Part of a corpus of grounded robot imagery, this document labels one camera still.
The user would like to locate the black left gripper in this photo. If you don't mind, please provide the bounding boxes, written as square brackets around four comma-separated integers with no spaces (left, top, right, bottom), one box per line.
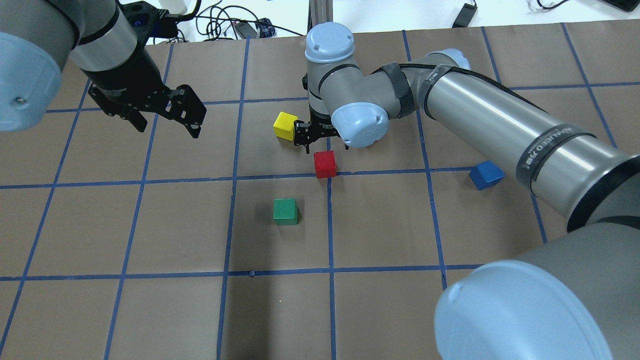
[87,47,207,139]

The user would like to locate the red wooden block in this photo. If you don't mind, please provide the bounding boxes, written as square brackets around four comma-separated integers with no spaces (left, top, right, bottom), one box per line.
[313,150,338,179]

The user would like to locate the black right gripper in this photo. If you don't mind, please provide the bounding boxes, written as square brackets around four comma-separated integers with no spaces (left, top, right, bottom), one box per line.
[293,112,340,155]

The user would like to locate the aluminium frame post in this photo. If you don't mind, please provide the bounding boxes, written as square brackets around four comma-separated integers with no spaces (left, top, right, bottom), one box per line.
[307,0,334,31]

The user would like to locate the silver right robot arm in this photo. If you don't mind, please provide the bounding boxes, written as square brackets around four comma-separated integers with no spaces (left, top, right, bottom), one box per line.
[294,22,640,360]

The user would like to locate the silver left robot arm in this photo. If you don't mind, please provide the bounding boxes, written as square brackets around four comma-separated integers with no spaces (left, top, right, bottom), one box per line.
[0,0,207,139]

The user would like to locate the blue wooden block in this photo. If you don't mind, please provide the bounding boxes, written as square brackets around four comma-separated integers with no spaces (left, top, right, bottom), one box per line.
[469,161,506,191]

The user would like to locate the yellow wooden block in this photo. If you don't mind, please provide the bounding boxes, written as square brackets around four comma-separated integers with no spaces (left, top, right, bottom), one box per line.
[272,111,298,142]

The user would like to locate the black power adapter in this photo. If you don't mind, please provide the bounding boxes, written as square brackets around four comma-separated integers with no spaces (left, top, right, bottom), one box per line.
[452,3,478,28]

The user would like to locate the brown paper table mat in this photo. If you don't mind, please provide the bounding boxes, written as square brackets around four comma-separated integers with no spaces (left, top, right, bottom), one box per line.
[1,20,639,360]

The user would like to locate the green wooden block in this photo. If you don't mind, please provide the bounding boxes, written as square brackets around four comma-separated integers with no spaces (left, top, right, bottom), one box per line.
[272,198,299,226]

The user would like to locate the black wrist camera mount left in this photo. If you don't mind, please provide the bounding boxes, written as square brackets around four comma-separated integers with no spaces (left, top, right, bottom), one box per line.
[118,1,179,44]

